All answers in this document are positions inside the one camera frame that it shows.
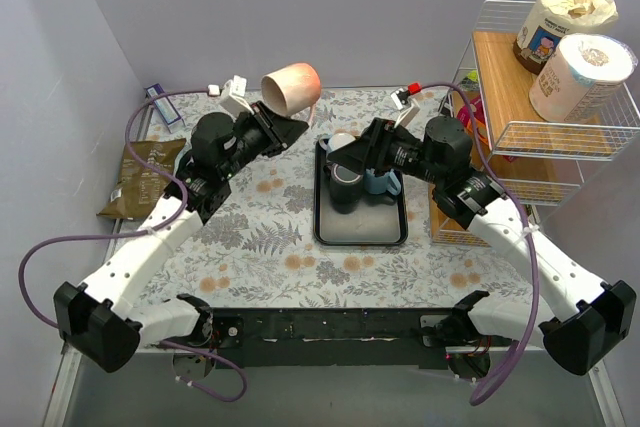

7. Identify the floral table mat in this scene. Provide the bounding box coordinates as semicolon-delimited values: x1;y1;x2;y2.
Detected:
136;89;532;308

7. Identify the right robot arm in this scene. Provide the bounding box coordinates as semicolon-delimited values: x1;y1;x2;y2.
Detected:
328;117;637;375

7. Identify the wire wooden shelf rack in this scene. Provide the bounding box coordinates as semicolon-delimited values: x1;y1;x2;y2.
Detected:
429;0;640;248

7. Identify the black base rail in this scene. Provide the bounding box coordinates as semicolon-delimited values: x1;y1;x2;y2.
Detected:
149;306;521;371

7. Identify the small purple white box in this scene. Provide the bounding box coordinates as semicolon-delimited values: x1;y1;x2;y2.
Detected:
145;84;184;133

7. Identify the brown snack bag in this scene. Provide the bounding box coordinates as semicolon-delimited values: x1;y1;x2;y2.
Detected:
98;138;186;220

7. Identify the light blue faceted mug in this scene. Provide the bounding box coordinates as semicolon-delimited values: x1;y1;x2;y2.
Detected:
364;169;402;196

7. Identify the dark grey mug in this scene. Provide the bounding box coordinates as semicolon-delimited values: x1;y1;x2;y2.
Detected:
324;162;364;214

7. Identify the pink mug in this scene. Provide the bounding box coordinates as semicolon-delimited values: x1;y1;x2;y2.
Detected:
261;62;322;117

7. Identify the brown printed toilet roll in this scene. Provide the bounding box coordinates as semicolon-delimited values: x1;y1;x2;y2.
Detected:
513;0;619;75

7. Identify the purple cable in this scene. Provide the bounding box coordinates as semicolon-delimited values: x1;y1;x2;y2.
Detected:
417;81;542;407
17;89;249;403

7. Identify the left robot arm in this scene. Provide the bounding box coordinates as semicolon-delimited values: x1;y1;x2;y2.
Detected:
53;102;308;373

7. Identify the blue white mug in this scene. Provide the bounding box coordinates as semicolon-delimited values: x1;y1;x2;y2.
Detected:
318;132;356;155

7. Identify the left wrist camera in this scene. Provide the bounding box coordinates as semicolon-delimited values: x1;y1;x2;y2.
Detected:
207;75;253;118

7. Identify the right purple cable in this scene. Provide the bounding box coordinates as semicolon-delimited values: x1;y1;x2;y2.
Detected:
417;81;542;407

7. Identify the black tray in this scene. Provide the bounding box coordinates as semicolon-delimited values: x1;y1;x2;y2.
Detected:
313;137;408;246

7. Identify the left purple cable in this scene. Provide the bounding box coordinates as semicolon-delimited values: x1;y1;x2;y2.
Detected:
17;89;249;403

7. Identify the pink orange box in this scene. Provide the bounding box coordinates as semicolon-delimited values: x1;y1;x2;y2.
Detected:
452;92;490;160

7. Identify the wrapped white toilet roll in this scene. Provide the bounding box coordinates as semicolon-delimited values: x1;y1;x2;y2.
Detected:
529;33;638;124

